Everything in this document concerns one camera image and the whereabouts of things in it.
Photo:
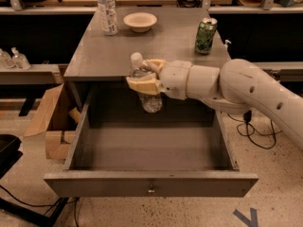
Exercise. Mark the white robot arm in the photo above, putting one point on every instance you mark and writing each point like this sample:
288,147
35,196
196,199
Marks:
233,89

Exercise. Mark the grey open top drawer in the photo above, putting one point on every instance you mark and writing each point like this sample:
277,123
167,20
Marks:
120,150

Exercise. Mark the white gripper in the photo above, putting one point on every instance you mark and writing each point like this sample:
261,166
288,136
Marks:
174,78

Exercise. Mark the black power adapter with cable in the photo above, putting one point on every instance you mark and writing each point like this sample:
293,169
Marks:
246,129

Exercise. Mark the clear pump bottle right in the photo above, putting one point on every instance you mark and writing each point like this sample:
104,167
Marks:
20,59

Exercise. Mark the white ceramic bowl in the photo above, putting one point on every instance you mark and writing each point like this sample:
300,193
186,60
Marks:
140,21

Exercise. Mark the clear pump bottle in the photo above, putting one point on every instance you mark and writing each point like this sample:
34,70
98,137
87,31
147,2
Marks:
6,60
20,59

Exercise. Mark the black chair base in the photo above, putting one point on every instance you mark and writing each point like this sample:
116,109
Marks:
29,198

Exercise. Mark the clear water bottle white label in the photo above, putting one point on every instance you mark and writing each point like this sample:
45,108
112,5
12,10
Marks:
107,12

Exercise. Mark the grey cabinet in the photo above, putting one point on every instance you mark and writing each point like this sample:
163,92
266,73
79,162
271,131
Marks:
107,58

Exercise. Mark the green soda can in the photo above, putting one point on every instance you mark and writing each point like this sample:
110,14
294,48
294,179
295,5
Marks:
205,34

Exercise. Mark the small white pump dispenser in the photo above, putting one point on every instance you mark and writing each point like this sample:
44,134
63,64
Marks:
227,44

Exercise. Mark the clear water bottle red label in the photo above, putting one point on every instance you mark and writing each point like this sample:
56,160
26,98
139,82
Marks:
141,70

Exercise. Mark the brown cardboard box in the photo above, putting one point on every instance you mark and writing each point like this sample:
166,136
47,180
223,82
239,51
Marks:
57,118

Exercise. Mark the clear pump bottle left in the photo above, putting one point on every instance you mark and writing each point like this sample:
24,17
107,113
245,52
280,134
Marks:
6,60

